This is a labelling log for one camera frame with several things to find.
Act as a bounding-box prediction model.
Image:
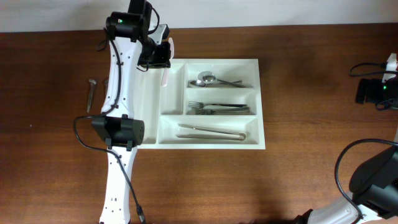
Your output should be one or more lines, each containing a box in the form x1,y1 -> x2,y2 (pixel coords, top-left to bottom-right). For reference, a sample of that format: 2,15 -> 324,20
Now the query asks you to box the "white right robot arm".
293,139 -> 397,223

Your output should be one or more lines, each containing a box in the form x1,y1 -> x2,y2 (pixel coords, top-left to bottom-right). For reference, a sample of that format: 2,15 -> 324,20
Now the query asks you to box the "pink plastic knife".
161,37 -> 175,87

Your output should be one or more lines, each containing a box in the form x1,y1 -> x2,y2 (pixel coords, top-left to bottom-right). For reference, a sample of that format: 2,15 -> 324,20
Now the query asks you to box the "metal fork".
195,107 -> 251,115
205,106 -> 251,113
188,101 -> 247,109

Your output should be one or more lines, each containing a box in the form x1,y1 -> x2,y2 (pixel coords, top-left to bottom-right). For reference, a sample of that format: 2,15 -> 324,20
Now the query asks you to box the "metal spoon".
198,71 -> 246,88
188,80 -> 245,88

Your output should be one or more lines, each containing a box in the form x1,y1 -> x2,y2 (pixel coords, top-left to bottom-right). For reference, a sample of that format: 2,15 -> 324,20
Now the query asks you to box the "white cutlery tray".
133,59 -> 265,149

